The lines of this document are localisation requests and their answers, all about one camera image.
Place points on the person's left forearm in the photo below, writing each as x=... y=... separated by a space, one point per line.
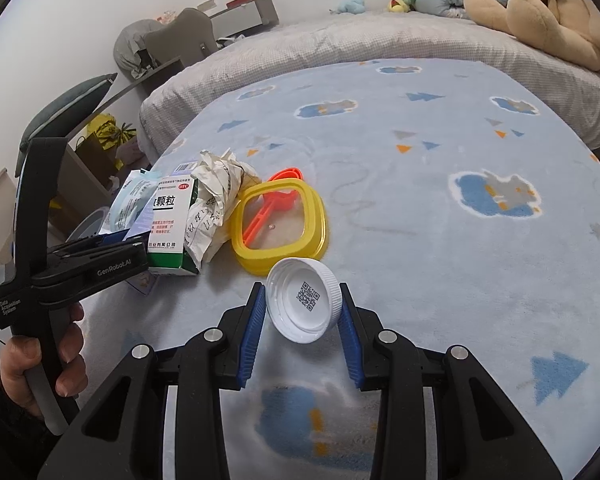
x=5 y=435

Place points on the green white medicine box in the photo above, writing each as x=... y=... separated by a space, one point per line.
x=167 y=230

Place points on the orange plastic scoop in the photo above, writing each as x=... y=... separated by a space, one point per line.
x=287 y=176

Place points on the blue wipes packet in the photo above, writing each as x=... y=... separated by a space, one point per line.
x=130 y=200

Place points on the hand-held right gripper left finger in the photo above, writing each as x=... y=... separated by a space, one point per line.
x=252 y=332

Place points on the grey chair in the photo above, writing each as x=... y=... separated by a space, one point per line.
x=190 y=25

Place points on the brown paper bag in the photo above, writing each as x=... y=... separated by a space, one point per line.
x=97 y=155

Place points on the light blue printed blanket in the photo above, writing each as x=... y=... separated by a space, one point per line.
x=430 y=260

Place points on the blue plush toy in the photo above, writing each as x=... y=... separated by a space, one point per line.
x=350 y=6

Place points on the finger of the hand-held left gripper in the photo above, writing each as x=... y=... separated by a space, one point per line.
x=125 y=249
x=72 y=251

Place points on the white paper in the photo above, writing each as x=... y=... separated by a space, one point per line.
x=220 y=185

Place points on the tan teddy bear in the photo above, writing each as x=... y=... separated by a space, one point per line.
x=555 y=20

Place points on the pink paper bag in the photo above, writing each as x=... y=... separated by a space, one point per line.
x=129 y=152

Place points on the yellow gift wrap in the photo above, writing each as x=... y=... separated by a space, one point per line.
x=105 y=130

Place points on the grey wall shelf unit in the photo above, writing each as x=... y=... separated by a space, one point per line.
x=250 y=12

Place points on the yellow plastic lid frame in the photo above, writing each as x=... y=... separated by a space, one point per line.
x=245 y=256

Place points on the person's left hand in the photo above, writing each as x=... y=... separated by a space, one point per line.
x=72 y=355

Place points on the bed with grey cover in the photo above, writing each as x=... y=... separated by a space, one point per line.
x=305 y=40

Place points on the grey mesh basket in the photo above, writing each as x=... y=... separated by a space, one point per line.
x=87 y=225

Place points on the grey bag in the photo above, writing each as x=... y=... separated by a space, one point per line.
x=130 y=40

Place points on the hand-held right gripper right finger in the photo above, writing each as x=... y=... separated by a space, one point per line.
x=350 y=347

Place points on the white plastic bottle cap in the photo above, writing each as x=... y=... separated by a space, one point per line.
x=300 y=305

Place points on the dark green cushion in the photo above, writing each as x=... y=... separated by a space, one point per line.
x=65 y=105

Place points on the grey wooden desk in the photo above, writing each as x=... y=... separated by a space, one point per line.
x=152 y=72

